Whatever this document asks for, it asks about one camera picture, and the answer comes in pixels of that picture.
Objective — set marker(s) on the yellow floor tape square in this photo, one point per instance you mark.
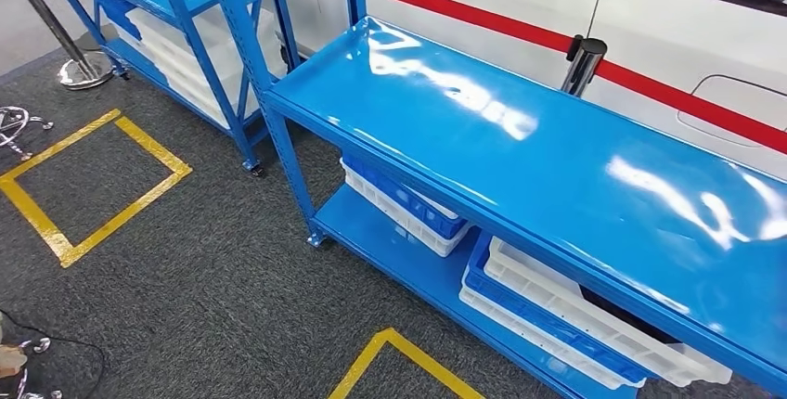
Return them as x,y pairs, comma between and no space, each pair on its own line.
390,336
154,145

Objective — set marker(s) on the large white plastic crate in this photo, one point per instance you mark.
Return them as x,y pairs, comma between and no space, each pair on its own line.
184,70

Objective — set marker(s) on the black barrier post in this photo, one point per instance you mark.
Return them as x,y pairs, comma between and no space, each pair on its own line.
581,64

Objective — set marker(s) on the red barrier belt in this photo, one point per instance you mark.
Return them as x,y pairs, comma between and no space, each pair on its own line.
676,98
461,10

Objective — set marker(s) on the metal round stand base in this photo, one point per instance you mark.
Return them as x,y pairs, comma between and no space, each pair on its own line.
86,70

